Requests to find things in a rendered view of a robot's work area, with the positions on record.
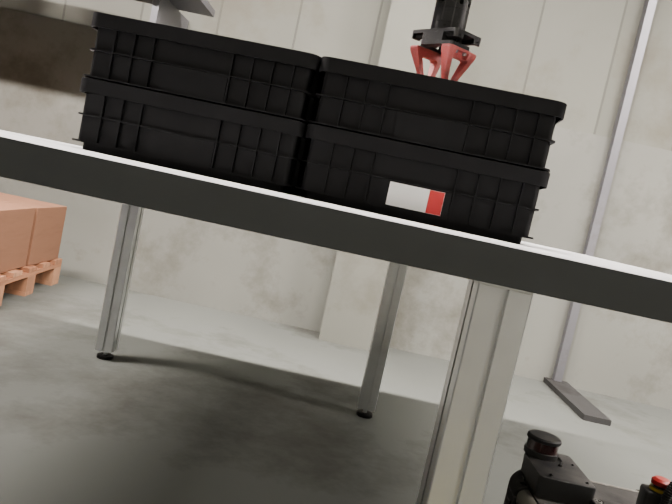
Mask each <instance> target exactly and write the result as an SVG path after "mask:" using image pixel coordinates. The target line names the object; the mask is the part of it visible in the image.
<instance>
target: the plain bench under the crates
mask: <svg viewBox="0 0 672 504"><path fill-rule="evenodd" d="M82 148H83V146H78V145H73V144H68V143H63V142H58V141H53V140H48V139H43V138H39V137H34V136H29V135H24V134H19V133H14V132H9V131H4V130H0V177H4V178H8V179H13V180H17V181H22V182H26V183H31V184H36V185H40V186H45V187H49V188H54V189H58V190H63V191H68V192H72V193H77V194H81V195H86V196H91V197H95V198H100V199H104V200H109V201H113V202H118V203H122V206H121V211H120V216H119V222H118V227H117V233H116V238H115V243H114V249H113V254H112V259H111V265H110V270H109V275H108V281H107V286H106V291H105V297H104V302H103V307H102V313H101V318H100V323H99V329H98V334H97V339H96V345H95V350H98V351H104V352H99V353H97V356H96V357H97V358H98V359H101V360H112V359H113V357H114V355H113V354H111V353H113V352H114V351H116V350H118V345H119V340H120V335H121V330H122V324H123V319H124V314H125V309H126V303H127V298H128V293H129V288H130V282H131V277H132V272H133V267H134V261H135V256H136V251H137V246H138V240H139V235H140V230H141V225H142V219H143V214H144V209H145V208H146V209H150V210H155V211H159V212H164V213H168V214H173V215H178V216H182V217H187V218H191V219H196V220H201V221H205V222H210V223H214V224H219V225H223V226H228V227H233V228H237V229H242V230H246V231H251V232H255V233H260V234H265V235H269V236H274V237H278V238H283V239H288V240H292V241H297V242H301V243H306V244H310V245H315V246H320V247H324V248H329V249H333V250H338V251H343V252H347V253H352V254H356V255H361V256H365V257H370V258H375V259H379V260H384V261H388V262H389V264H388V269H387V273H386V278H385V282H384V287H383V291H382V296H381V300H380V305H379V309H378V314H377V318H376V322H375V327H374V331H373V336H372V340H371V345H370V349H369V354H368V358H367V363H366V367H365V372H364V376H363V381H362V385H361V389H360V394H359V398H358V403H357V405H358V406H357V408H359V410H357V412H356V414H357V415H358V416H359V417H362V418H366V419H370V418H372V415H373V414H372V413H371V412H369V411H372V412H375V408H376V404H377V399H378V395H379V390H380V386H381V382H382V377H383V373H384V368H385V364H386V359H387V355H388V351H389V346H390V342H391V337H392V333H393V329H394V324H395V320H396V315H397V311H398V307H399V302H400V298H401V293H402V289H403V284H404V280H405V276H406V271H407V267H408V266H411V267H416V268H420V269H425V270H430V271H434V272H439V273H443V274H448V275H452V276H457V277H462V278H466V279H469V281H468V285H467V289H466V293H465V298H464V302H463V306H462V310H461V315H460V319H459V323H458V327H457V332H456V336H455V340H454V344H453V349H452V353H451V357H450V361H449V366H448V370H447V374H446V378H445V383H444V387H443V391H442V395H441V400H440V404H439V408H438V412H437V417H436V421H435V425H434V429H433V434H432V438H431V442H430V446H429V451H428V455H427V459H426V463H425V468H424V472H423V476H422V480H421V485H420V489H419V493H418V497H417V502H416V504H482V502H483V498H484V494H485V490H486V486H487V481H488V477H489V473H490V469H491V465H492V461H493V457H494V453H495V449H496V445H497V441H498V436H499V432H500V428H501V424H502V420H503V416H504V412H505V408H506V404H507V400H508V396H509V391H510V387H511V383H512V379H513V375H514V371H515V367H516V363H517V359H518V355H519V351H520V346H521V342H522V338H523V334H524V330H525V326H526V322H527V318H528V314H529V310H530V306H531V301H532V297H533V294H534V293H535V294H539V295H544V296H549V297H553V298H558V299H562V300H567V301H572V302H576V303H581V304H585V305H590V306H594V307H599V308H604V309H608V310H613V311H617V312H622V313H627V314H631V315H636V316H640V317H645V318H649V319H654V320H659V321H663V322H668V323H672V275H670V274H666V273H661V272H657V271H653V270H648V269H644V268H640V267H635V266H631V265H627V264H622V263H618V262H614V261H609V260H605V259H601V258H597V257H592V256H588V255H584V254H579V253H575V252H570V251H566V250H561V249H556V248H552V247H547V246H543V245H538V244H533V243H529V242H524V241H521V244H516V243H511V242H507V241H502V240H497V239H493V238H488V237H484V236H479V235H474V234H470V233H465V232H461V231H456V230H451V229H447V228H442V227H438V226H433V225H429V224H424V223H419V222H415V221H410V220H406V219H401V218H396V217H392V216H387V215H383V214H378V213H373V212H369V211H364V210H360V209H355V208H351V207H346V206H341V205H337V204H332V203H328V202H323V201H318V200H314V199H309V198H305V197H304V196H300V195H294V194H288V193H282V192H277V191H272V190H268V189H263V188H259V187H254V186H250V185H245V184H240V183H236V182H231V181H227V180H222V179H217V178H213V177H208V176H204V175H199V174H194V173H190V172H185V171H181V170H176V169H172V168H167V167H162V166H158V165H153V164H149V163H144V162H139V161H135V160H130V159H126V158H121V157H116V156H112V155H107V154H103V153H98V152H93V151H89V150H84V149H82ZM362 409H363V410H362ZM367 410H368V411H367Z"/></svg>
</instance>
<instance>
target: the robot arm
mask: <svg viewBox="0 0 672 504"><path fill-rule="evenodd" d="M471 1H472V0H436V5H435V10H434V14H433V19H432V24H431V28H430V29H418V30H413V34H412V39H415V40H417V41H420V40H421V39H422V40H421V45H420V46H419V45H411V47H410V51H411V55H412V58H413V62H414V65H415V68H416V72H417V74H422V75H424V71H423V58H425V59H428V60H430V67H429V72H428V76H433V77H435V76H436V74H437V72H438V70H439V68H440V66H441V78H443V79H448V76H449V71H450V66H451V62H452V58H454V59H456V60H458V61H460V64H459V66H458V67H457V69H456V71H455V73H454V74H453V76H452V78H451V80H453V81H458V80H459V78H460V77H461V76H462V75H463V73H464V72H465V71H466V70H467V69H468V68H469V66H470V65H471V64H472V63H473V62H474V60H475V59H476V55H475V54H473V53H471V52H469V49H470V48H469V47H468V46H477V47H479V46H480V42H481V38H480V37H478V36H475V35H473V34H471V33H469V32H467V31H465V29H466V24H467V20H468V15H469V10H470V6H471ZM438 47H439V49H436V48H438Z"/></svg>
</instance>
